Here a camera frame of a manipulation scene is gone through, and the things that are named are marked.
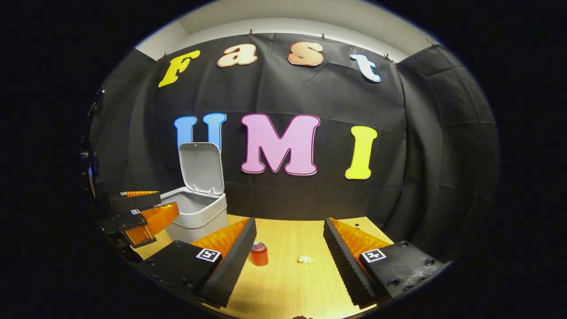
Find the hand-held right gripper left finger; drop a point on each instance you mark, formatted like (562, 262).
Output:
(234, 266)

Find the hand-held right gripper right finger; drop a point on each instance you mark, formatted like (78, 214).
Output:
(345, 266)

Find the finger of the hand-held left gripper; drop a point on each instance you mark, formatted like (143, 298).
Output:
(137, 201)
(155, 221)

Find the red pop can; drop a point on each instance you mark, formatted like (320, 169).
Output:
(259, 256)

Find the yellow paper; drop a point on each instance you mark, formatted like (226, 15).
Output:
(305, 259)

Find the white desktop garbage bin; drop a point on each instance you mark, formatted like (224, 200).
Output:
(201, 212)

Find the wooden desktop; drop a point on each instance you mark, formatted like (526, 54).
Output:
(288, 288)

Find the black backdrop cloth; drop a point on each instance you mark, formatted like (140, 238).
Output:
(310, 199)

